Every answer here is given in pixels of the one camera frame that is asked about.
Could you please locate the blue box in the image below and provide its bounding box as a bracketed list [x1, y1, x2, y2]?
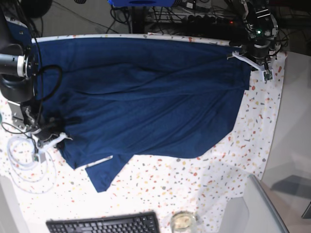
[108, 0, 182, 7]

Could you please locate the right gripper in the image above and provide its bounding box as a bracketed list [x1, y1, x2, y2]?
[32, 133, 72, 163]

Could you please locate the coiled white cable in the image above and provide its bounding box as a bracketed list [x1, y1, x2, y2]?
[6, 135, 58, 194]

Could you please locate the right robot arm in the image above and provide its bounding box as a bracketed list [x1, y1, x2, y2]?
[0, 0, 67, 163]

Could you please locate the black keyboard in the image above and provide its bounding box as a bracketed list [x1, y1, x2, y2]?
[46, 212, 160, 233]

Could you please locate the dark blue t-shirt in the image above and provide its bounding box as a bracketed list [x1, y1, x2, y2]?
[39, 38, 251, 192]

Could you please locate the terrazzo patterned tablecloth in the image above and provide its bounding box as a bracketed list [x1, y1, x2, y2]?
[0, 34, 286, 233]

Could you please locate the glass jar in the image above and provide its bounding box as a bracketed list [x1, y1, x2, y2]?
[170, 211, 197, 233]

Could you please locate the black power strip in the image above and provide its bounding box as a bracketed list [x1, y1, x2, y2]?
[145, 12, 234, 25]

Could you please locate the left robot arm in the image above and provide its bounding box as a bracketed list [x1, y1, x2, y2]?
[227, 0, 281, 82]

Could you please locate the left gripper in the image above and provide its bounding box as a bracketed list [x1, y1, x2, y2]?
[226, 51, 276, 82]

